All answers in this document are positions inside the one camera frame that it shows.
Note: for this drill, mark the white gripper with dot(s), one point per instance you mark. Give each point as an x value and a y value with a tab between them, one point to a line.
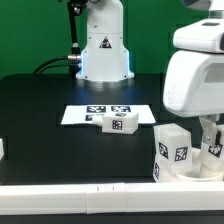
194	84

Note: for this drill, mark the white round stool seat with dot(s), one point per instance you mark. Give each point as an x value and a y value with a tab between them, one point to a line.
161	175

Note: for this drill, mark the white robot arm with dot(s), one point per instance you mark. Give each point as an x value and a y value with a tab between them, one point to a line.
105	60

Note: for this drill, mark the white marker sheet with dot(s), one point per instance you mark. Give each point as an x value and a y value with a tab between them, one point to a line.
82	114

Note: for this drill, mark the white front fence bar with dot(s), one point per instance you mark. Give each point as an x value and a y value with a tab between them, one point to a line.
111	198

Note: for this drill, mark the white left fence piece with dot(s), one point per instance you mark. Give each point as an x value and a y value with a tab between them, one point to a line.
1	149

